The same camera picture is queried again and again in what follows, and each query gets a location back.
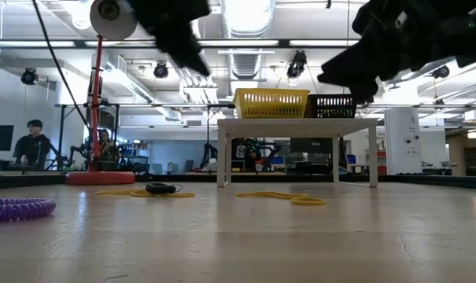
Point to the white perforated metal shelf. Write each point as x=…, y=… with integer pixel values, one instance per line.
x=300, y=126

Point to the black ceiling spotlight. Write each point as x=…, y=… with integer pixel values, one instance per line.
x=441, y=71
x=296, y=65
x=29, y=76
x=161, y=70

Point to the white pillar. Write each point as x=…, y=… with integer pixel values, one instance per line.
x=403, y=139

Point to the black plastic basket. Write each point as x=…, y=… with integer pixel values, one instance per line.
x=330, y=107

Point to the yellow plastic basket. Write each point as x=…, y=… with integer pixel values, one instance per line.
x=271, y=103

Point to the black aluminium table frame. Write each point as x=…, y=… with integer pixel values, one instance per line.
x=418, y=180

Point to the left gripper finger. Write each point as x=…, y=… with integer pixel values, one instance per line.
x=184, y=49

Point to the silver spiral ventilation duct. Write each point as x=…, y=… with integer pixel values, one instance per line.
x=247, y=23
x=408, y=76

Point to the red desk lamp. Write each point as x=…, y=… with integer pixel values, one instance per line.
x=100, y=178

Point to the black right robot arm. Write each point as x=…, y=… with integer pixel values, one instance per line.
x=473, y=31

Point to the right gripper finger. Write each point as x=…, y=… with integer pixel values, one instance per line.
x=355, y=67
x=367, y=92

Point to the black metal scaffold frame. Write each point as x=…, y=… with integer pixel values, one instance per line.
x=60, y=133

